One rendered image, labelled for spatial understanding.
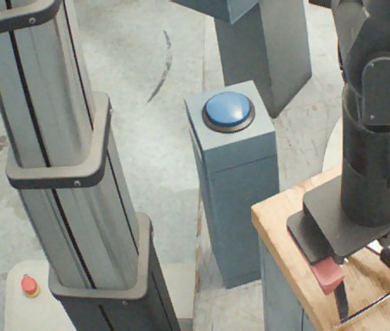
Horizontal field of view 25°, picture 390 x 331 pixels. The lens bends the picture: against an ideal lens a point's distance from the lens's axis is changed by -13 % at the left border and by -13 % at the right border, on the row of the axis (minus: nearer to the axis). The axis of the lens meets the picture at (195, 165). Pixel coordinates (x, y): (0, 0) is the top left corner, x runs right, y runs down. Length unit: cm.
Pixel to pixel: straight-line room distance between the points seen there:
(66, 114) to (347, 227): 43
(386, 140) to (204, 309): 55
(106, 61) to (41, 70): 156
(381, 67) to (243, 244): 54
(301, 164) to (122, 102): 123
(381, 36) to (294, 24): 68
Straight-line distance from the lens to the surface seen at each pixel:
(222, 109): 90
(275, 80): 119
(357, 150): 58
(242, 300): 108
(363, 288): 75
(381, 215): 63
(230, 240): 100
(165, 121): 230
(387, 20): 50
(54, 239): 116
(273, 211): 79
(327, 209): 65
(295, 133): 122
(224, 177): 92
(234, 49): 118
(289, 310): 84
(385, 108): 53
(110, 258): 117
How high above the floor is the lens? 171
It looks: 51 degrees down
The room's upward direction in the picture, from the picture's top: 11 degrees counter-clockwise
